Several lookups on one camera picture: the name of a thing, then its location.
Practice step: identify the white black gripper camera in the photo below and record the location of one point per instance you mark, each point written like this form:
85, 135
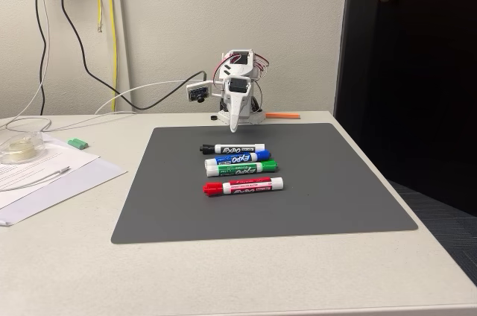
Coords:
198, 91

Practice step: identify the clear tape dispenser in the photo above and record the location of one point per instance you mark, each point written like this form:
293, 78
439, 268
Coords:
18, 148

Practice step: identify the dark wooden door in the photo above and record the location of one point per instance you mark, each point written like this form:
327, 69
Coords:
417, 70

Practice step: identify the blue Expo marker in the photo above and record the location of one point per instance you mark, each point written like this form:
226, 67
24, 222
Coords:
238, 158

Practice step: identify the green Expo marker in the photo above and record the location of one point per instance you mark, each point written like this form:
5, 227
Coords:
242, 169

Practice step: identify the red Expo marker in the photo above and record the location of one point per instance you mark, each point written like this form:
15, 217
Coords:
246, 186

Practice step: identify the blank white paper sheet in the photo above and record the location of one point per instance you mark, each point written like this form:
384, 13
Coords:
85, 178

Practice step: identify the black Expo marker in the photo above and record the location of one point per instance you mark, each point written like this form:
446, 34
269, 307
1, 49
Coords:
238, 149

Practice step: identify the orange flat strip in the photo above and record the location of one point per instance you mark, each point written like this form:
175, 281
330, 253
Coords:
283, 115

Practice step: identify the grey rubber mat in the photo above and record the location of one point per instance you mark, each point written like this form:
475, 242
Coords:
268, 211

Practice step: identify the printed white paper sheet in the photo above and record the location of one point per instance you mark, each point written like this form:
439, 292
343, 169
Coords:
56, 159

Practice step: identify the green small block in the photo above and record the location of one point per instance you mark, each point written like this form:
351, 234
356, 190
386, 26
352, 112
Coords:
77, 143

